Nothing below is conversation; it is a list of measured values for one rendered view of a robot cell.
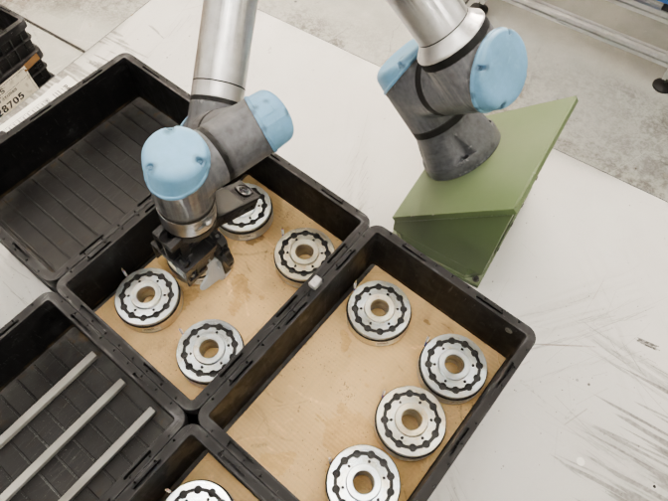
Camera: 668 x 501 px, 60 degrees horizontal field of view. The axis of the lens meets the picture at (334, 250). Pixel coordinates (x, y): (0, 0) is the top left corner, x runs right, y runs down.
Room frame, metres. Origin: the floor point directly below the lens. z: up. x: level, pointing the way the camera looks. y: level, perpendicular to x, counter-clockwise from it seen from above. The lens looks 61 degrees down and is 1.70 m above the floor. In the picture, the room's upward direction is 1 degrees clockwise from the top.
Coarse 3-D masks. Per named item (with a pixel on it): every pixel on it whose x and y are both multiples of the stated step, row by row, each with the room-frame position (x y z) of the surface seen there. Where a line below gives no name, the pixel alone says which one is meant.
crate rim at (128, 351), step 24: (288, 168) 0.59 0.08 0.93; (144, 216) 0.49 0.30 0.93; (360, 216) 0.50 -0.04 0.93; (120, 240) 0.44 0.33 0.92; (288, 312) 0.33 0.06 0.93; (120, 336) 0.28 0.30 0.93; (264, 336) 0.29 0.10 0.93; (144, 360) 0.25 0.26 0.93; (240, 360) 0.25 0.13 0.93; (168, 384) 0.22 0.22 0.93; (216, 384) 0.22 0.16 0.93; (192, 408) 0.19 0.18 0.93
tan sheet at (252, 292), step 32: (288, 224) 0.54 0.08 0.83; (160, 256) 0.47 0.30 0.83; (256, 256) 0.47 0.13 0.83; (192, 288) 0.41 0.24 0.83; (224, 288) 0.41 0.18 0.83; (256, 288) 0.41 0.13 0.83; (288, 288) 0.41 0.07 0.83; (192, 320) 0.35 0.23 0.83; (224, 320) 0.35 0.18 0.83; (256, 320) 0.35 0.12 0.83; (160, 352) 0.30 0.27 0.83; (192, 384) 0.25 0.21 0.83
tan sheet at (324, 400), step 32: (416, 320) 0.36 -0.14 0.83; (448, 320) 0.36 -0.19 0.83; (320, 352) 0.30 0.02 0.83; (352, 352) 0.30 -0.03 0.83; (384, 352) 0.30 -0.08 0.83; (416, 352) 0.31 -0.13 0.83; (288, 384) 0.25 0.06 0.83; (320, 384) 0.25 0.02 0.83; (352, 384) 0.25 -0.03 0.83; (384, 384) 0.25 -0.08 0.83; (416, 384) 0.25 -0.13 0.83; (256, 416) 0.20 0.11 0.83; (288, 416) 0.20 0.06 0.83; (320, 416) 0.20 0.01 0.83; (352, 416) 0.20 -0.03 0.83; (448, 416) 0.21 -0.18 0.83; (256, 448) 0.15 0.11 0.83; (288, 448) 0.15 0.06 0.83; (320, 448) 0.16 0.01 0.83; (288, 480) 0.11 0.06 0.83; (320, 480) 0.11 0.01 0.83; (416, 480) 0.12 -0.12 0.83
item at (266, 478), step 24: (360, 240) 0.45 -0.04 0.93; (336, 264) 0.41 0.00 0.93; (432, 264) 0.41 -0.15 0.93; (456, 288) 0.37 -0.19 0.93; (504, 312) 0.33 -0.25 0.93; (528, 336) 0.30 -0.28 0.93; (504, 384) 0.23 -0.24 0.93; (216, 408) 0.19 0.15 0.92; (480, 408) 0.20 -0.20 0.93; (216, 432) 0.15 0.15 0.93; (240, 456) 0.13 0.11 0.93; (456, 456) 0.13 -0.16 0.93; (264, 480) 0.10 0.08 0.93; (432, 480) 0.10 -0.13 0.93
